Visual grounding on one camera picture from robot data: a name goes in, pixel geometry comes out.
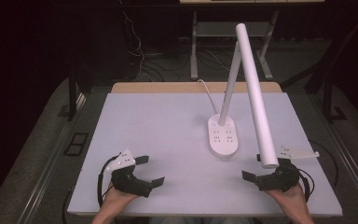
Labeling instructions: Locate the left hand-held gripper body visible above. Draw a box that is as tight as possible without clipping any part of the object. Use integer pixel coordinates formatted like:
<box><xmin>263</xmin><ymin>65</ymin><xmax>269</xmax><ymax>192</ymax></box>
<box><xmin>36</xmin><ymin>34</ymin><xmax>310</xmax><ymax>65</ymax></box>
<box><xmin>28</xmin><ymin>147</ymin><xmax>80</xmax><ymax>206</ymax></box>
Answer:
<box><xmin>105</xmin><ymin>148</ymin><xmax>154</xmax><ymax>199</ymax></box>

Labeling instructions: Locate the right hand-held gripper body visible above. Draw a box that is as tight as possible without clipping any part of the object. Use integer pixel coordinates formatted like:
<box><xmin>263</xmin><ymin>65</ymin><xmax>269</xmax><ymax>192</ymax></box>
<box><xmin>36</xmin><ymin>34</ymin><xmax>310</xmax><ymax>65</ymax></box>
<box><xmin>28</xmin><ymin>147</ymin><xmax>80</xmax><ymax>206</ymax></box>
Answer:
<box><xmin>255</xmin><ymin>144</ymin><xmax>321</xmax><ymax>192</ymax></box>

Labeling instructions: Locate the white desk lamp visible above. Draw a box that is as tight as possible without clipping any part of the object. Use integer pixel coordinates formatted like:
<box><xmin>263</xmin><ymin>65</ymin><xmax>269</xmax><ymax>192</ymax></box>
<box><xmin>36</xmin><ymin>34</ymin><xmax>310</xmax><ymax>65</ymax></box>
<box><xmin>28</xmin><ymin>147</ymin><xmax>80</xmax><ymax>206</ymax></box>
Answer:
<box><xmin>207</xmin><ymin>22</ymin><xmax>281</xmax><ymax>170</ymax></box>

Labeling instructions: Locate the person's left hand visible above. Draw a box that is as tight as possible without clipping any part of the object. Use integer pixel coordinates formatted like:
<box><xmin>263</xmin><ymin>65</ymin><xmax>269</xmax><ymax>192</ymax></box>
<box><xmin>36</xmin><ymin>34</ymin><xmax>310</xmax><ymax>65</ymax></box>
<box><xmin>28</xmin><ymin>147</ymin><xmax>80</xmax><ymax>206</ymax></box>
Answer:
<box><xmin>102</xmin><ymin>182</ymin><xmax>140</xmax><ymax>212</ymax></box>

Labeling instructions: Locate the person's right hand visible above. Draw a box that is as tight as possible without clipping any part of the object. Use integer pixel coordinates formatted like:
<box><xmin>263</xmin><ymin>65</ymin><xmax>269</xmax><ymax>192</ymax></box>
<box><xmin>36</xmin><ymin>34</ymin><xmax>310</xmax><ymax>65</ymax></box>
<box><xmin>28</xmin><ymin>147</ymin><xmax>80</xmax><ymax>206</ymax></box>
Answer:
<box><xmin>265</xmin><ymin>182</ymin><xmax>308</xmax><ymax>213</ymax></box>

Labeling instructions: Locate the black metal stand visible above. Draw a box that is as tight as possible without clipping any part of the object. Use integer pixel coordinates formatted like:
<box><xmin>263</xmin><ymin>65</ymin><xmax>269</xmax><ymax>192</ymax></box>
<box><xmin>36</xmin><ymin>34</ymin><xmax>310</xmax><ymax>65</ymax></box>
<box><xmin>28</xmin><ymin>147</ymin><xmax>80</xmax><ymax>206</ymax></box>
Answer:
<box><xmin>321</xmin><ymin>68</ymin><xmax>349</xmax><ymax>124</ymax></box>
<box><xmin>57</xmin><ymin>57</ymin><xmax>86</xmax><ymax>122</ymax></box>

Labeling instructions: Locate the grey metal shelf stand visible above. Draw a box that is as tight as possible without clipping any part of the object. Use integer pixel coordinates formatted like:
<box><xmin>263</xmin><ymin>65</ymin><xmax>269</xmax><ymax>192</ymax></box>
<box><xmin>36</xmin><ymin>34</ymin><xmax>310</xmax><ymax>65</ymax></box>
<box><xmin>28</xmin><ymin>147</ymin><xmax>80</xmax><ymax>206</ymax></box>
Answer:
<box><xmin>189</xmin><ymin>10</ymin><xmax>281</xmax><ymax>81</ymax></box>

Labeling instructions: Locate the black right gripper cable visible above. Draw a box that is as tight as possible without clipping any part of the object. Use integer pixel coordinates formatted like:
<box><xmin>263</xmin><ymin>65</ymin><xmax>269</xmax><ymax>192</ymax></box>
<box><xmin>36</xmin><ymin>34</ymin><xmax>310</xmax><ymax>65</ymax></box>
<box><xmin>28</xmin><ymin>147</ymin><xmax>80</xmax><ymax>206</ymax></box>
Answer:
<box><xmin>296</xmin><ymin>167</ymin><xmax>316</xmax><ymax>203</ymax></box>

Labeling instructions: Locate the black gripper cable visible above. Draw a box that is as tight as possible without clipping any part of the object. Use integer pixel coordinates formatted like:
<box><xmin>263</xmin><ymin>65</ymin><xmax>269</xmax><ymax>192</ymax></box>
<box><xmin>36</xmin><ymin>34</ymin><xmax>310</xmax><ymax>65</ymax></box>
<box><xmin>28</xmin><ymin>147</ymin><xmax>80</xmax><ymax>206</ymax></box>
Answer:
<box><xmin>96</xmin><ymin>154</ymin><xmax>122</xmax><ymax>209</ymax></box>
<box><xmin>296</xmin><ymin>167</ymin><xmax>316</xmax><ymax>203</ymax></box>

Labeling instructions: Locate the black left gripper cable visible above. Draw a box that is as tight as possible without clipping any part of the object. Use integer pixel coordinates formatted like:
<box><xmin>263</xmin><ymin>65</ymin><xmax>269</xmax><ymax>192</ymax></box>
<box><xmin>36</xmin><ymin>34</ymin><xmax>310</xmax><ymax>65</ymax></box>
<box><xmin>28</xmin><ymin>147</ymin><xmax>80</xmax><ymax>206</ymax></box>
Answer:
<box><xmin>96</xmin><ymin>154</ymin><xmax>122</xmax><ymax>209</ymax></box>

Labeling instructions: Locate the thin black floor cable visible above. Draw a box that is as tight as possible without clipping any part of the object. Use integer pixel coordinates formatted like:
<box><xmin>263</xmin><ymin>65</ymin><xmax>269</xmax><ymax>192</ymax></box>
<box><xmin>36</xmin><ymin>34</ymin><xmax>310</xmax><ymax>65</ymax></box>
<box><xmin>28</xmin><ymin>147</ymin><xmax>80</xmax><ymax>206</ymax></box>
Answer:
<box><xmin>310</xmin><ymin>140</ymin><xmax>340</xmax><ymax>189</ymax></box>

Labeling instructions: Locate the metal floor rail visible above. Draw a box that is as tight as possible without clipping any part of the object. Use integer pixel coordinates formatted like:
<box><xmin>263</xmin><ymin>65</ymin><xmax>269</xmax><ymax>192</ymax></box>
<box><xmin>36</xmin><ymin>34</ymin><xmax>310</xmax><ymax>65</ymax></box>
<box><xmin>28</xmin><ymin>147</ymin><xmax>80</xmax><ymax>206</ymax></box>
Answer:
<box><xmin>13</xmin><ymin>91</ymin><xmax>90</xmax><ymax>224</ymax></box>
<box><xmin>307</xmin><ymin>92</ymin><xmax>358</xmax><ymax>217</ymax></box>

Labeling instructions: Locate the white lamp cable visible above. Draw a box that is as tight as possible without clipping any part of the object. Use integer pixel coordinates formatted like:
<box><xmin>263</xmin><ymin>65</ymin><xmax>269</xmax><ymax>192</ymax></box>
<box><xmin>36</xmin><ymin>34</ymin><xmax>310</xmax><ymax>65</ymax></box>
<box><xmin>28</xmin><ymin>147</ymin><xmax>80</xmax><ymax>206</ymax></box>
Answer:
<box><xmin>197</xmin><ymin>78</ymin><xmax>221</xmax><ymax>116</ymax></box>

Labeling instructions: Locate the white floor cable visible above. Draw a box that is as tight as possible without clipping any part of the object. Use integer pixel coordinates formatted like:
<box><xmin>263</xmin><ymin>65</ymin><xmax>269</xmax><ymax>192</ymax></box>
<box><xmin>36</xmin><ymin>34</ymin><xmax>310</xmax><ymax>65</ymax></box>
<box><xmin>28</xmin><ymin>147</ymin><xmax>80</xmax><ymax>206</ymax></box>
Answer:
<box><xmin>121</xmin><ymin>10</ymin><xmax>148</xmax><ymax>80</ymax></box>

